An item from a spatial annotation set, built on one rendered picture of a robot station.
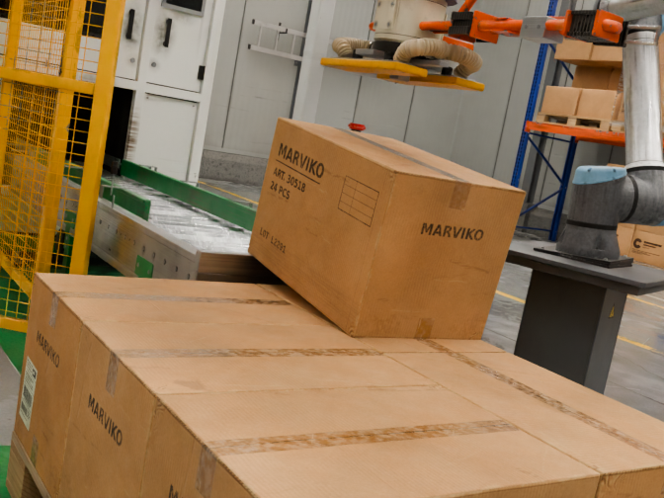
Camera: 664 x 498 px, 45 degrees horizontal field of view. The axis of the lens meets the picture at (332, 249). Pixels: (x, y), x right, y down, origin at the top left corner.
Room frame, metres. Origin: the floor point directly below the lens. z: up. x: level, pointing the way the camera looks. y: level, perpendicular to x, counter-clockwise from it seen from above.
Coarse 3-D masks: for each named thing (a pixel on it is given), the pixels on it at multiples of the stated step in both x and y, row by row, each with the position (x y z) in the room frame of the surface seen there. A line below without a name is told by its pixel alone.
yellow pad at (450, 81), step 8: (448, 72) 2.14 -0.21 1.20; (392, 80) 2.30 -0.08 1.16; (416, 80) 2.17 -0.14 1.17; (424, 80) 2.15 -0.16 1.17; (432, 80) 2.12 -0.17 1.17; (440, 80) 2.09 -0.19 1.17; (448, 80) 2.07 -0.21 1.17; (456, 80) 2.05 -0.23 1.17; (464, 80) 2.06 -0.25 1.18; (472, 80) 2.11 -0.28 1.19; (448, 88) 2.21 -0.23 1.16; (456, 88) 2.15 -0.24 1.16; (464, 88) 2.10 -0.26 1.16; (472, 88) 2.08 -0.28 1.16; (480, 88) 2.09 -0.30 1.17
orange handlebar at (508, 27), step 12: (372, 24) 2.25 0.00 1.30; (420, 24) 2.07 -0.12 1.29; (432, 24) 2.04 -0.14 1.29; (444, 24) 2.00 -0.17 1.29; (480, 24) 1.89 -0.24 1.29; (492, 24) 1.86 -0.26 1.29; (504, 24) 1.83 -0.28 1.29; (516, 24) 1.80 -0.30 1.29; (552, 24) 1.71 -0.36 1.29; (612, 24) 1.61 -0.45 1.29; (444, 36) 2.27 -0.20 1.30; (516, 36) 1.87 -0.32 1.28
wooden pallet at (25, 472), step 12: (12, 444) 1.86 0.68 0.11; (12, 456) 1.85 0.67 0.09; (24, 456) 1.77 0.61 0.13; (12, 468) 1.84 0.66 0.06; (24, 468) 1.76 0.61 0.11; (12, 480) 1.83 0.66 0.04; (24, 480) 1.76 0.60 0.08; (36, 480) 1.67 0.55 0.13; (12, 492) 1.82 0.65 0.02; (24, 492) 1.76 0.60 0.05; (36, 492) 1.78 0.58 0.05
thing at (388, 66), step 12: (324, 60) 2.20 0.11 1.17; (336, 60) 2.15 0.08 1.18; (348, 60) 2.11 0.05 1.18; (360, 60) 2.06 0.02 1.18; (372, 60) 2.02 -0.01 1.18; (384, 60) 2.00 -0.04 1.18; (396, 60) 1.97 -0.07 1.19; (372, 72) 2.15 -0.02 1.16; (384, 72) 2.07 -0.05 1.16; (396, 72) 2.01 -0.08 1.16; (408, 72) 1.96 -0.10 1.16; (420, 72) 1.98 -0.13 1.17
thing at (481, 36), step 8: (456, 16) 1.94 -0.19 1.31; (464, 16) 1.91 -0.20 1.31; (472, 16) 1.90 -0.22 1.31; (480, 16) 1.90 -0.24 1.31; (488, 16) 1.92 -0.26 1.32; (456, 24) 1.94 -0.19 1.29; (464, 24) 1.92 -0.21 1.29; (472, 24) 1.90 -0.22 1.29; (448, 32) 1.95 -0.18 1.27; (456, 32) 1.93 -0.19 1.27; (464, 32) 1.90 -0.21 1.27; (472, 32) 1.90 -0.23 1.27; (480, 32) 1.91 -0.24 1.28; (488, 32) 1.92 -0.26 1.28; (464, 40) 1.99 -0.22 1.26; (472, 40) 2.00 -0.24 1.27; (480, 40) 1.99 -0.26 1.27; (488, 40) 1.93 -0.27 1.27; (496, 40) 1.94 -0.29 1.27
